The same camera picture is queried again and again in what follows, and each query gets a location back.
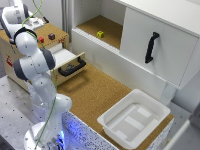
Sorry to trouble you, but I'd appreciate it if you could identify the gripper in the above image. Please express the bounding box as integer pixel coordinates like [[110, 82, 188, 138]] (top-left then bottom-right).
[[25, 16, 46, 31]]

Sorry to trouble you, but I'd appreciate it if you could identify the purple block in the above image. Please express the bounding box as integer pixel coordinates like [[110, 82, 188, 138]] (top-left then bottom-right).
[[48, 32, 56, 41]]

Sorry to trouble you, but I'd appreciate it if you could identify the wooden drawer box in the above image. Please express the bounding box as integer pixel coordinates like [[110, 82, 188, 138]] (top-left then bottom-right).
[[0, 21, 71, 93]]

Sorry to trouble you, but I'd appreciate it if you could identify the wooden drawer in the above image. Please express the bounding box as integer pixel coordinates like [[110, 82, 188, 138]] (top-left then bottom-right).
[[48, 46, 88, 86]]

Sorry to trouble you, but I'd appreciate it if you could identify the yellow block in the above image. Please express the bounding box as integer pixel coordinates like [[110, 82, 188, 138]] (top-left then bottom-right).
[[96, 30, 105, 39]]

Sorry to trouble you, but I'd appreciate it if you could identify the white cabinet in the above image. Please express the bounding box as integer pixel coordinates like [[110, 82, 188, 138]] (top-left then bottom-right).
[[71, 0, 200, 105]]

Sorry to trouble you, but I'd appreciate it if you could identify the white plastic box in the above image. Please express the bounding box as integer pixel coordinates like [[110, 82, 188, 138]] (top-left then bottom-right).
[[96, 88, 172, 150]]

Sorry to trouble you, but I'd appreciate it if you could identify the white sliding door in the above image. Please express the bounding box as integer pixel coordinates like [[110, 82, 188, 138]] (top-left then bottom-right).
[[119, 6, 200, 90]]

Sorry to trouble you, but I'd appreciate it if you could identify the black drawer handle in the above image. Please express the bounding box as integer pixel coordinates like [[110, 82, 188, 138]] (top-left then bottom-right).
[[58, 56, 87, 78]]

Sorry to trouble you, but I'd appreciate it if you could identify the green cable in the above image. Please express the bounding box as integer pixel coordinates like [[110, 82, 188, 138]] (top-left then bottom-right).
[[21, 0, 58, 150]]

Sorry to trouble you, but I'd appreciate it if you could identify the black door handle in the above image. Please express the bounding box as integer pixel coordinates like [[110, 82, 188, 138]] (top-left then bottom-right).
[[144, 31, 161, 65]]

